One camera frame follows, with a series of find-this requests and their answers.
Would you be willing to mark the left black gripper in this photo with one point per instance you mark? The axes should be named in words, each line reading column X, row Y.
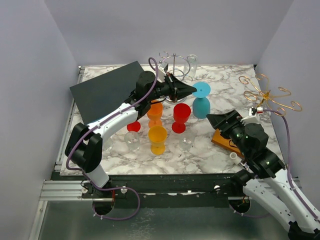
column 178, row 89

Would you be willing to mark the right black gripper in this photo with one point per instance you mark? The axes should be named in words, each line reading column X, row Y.
column 219, row 121

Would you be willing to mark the red wine glass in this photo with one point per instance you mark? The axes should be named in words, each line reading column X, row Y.
column 181, row 114
column 134, row 126

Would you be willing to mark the blue wine glass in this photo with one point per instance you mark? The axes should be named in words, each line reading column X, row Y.
column 201, row 105

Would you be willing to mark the orange wine glass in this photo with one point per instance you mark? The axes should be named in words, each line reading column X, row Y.
column 154, row 114

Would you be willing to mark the clear ribbed wine glass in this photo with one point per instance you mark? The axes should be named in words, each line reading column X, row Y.
column 186, row 141

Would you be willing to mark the yellow wine glass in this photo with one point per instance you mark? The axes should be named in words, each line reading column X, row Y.
column 157, row 136

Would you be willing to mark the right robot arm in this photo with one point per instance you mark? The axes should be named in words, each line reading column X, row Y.
column 268, row 180

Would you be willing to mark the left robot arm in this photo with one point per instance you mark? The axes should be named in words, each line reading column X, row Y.
column 85, row 145

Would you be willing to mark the clear glass on silver rack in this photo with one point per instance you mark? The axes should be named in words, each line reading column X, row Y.
column 191, row 65

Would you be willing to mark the clear glass tumbler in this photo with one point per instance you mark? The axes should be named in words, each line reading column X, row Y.
column 107, row 145

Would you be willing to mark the silver wire glass rack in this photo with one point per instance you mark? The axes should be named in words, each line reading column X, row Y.
column 172, row 60

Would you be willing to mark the gold wire glass rack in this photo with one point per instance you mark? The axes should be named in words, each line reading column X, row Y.
column 261, row 98

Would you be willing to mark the black network switch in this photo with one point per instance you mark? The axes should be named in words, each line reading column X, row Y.
column 97, row 97

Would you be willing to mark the black mounting rail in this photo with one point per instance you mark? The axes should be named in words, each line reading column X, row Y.
column 167, row 191

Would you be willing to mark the aluminium frame rail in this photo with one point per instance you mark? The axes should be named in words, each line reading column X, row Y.
column 65, row 190

